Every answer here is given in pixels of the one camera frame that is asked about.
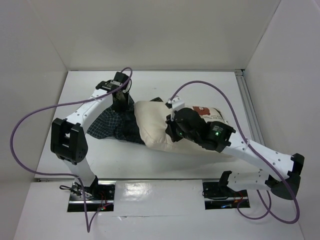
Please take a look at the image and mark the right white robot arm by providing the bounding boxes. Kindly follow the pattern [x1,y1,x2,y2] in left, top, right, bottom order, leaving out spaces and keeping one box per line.
[165,107,305,200]

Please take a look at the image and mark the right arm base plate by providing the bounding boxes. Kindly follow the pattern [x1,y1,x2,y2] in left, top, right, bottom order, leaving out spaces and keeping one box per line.
[202,181,250,210]

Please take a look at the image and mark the aluminium rail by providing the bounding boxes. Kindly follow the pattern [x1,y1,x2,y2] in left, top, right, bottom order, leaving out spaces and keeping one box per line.
[234,69,265,146]

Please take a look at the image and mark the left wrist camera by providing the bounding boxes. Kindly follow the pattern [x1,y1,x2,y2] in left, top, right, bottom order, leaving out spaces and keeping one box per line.
[123,79,132,93]

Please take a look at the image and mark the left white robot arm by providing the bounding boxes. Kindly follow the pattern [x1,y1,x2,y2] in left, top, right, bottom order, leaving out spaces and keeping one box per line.
[50,70,131,200]

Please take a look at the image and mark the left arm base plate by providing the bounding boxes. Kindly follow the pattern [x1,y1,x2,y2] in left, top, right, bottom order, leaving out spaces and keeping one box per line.
[59,180,116,213]

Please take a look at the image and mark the cream pillow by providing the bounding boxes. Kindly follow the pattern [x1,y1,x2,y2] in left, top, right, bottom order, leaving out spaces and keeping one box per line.
[134,101,237,156]

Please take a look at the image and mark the dark checked pillowcase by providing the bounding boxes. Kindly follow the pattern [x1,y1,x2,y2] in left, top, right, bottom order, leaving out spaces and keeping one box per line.
[86,96,167,145]

